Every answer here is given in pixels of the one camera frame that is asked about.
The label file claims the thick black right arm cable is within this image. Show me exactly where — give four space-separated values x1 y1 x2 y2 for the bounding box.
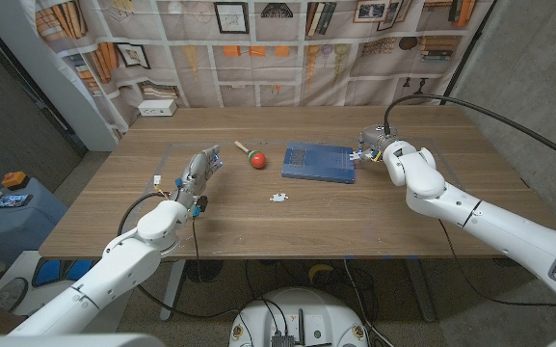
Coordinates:
383 93 556 170

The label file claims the colourful striped wooden maraca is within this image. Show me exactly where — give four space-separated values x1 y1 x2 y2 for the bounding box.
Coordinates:
233 140 268 170

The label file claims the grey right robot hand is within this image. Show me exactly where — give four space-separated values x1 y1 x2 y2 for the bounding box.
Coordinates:
357 123 399 163

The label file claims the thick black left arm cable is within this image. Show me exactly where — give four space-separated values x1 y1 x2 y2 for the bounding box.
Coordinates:
117 191 243 320

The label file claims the white power outlet box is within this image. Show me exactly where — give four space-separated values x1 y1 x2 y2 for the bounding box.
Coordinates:
137 98 178 118

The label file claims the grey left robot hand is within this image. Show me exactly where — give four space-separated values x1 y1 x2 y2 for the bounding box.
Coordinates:
173 144 225 208

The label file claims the blue flat tray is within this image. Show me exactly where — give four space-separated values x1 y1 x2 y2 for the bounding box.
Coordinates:
280 141 357 185

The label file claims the yellow curved object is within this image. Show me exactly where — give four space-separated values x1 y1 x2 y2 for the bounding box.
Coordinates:
307 263 335 283

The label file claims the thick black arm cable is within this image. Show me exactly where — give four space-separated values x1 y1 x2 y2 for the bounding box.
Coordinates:
117 191 243 320
383 93 556 170

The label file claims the black backdrop pole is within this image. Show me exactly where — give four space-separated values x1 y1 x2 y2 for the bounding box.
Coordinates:
439 0 499 106

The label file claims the printed bookshelf backdrop cloth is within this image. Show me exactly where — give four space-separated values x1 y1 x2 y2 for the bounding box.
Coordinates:
19 0 495 141

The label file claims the orange and black block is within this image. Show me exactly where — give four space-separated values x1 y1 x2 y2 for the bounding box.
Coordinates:
0 171 31 191

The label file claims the black smartphone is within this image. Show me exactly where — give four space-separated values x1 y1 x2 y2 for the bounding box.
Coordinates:
0 193 34 209

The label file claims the blue grey cabinet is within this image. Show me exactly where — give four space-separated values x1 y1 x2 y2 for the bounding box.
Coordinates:
0 177 69 266

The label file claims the white table leg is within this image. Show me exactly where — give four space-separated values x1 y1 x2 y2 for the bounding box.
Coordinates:
159 259 187 322

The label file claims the black round floor object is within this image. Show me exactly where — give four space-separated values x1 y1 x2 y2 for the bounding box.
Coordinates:
184 259 225 284

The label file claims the white pillar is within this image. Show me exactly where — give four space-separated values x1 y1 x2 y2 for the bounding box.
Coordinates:
0 0 119 152

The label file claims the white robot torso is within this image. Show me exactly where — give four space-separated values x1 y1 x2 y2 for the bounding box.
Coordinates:
227 287 369 347

